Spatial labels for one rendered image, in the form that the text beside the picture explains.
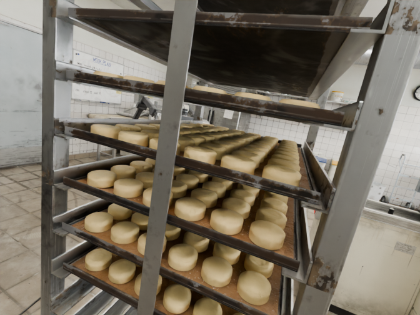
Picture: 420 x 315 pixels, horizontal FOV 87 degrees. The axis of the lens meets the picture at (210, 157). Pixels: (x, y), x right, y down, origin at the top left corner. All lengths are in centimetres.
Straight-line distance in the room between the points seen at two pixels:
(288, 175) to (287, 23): 17
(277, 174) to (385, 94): 14
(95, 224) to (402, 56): 49
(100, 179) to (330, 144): 561
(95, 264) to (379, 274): 192
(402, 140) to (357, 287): 432
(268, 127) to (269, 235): 563
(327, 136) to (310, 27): 558
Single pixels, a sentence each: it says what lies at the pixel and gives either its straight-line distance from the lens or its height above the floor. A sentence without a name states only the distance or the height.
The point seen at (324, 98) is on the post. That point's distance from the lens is 88.
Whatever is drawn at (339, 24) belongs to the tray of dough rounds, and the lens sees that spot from 29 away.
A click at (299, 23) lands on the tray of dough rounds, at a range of 29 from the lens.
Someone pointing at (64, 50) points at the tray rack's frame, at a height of 144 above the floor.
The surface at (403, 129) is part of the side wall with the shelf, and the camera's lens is 606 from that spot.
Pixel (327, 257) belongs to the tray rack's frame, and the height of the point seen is 126.
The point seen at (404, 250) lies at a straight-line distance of 209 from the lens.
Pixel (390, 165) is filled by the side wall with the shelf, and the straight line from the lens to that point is 607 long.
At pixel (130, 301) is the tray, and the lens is 48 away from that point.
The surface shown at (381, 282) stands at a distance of 218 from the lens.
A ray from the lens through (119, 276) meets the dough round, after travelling 51.
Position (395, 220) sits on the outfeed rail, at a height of 88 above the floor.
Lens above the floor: 140
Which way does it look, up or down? 12 degrees down
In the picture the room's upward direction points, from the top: 10 degrees clockwise
